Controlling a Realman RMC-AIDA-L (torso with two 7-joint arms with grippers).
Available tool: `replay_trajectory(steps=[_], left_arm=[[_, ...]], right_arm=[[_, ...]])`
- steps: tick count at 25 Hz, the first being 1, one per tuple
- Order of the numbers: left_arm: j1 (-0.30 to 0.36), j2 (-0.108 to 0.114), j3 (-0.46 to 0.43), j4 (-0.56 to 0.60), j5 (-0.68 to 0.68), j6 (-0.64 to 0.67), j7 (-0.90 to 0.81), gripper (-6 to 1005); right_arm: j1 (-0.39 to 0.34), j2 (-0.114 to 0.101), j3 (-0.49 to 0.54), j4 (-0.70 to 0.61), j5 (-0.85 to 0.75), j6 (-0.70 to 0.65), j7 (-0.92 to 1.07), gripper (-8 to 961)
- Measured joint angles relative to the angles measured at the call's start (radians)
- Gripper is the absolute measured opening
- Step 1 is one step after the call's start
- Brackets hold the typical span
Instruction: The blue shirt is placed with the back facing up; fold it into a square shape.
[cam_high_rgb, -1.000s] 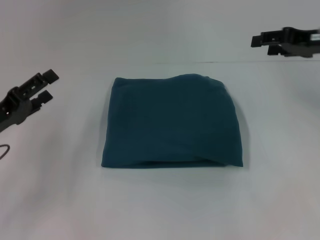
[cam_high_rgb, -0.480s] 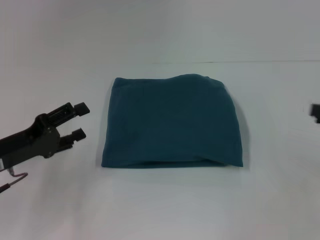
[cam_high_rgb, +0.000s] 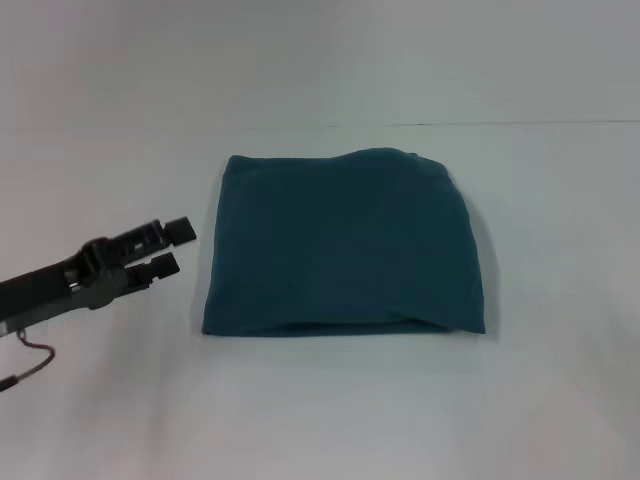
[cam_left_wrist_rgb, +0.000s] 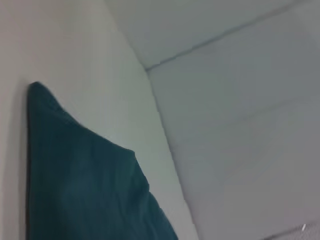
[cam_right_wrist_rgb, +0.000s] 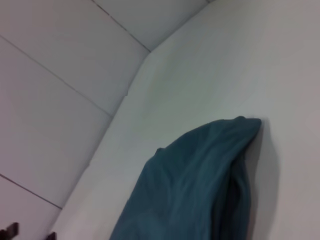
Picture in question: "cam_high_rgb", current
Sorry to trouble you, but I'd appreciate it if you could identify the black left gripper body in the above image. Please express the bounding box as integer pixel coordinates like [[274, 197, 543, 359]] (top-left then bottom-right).
[[0, 234, 130, 327]]

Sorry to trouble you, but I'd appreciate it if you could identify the teal blue t-shirt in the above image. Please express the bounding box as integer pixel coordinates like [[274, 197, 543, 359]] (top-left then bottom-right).
[[200, 146, 488, 337]]

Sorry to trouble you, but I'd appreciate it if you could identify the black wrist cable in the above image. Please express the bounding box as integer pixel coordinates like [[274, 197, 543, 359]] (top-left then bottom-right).
[[0, 327, 58, 393]]

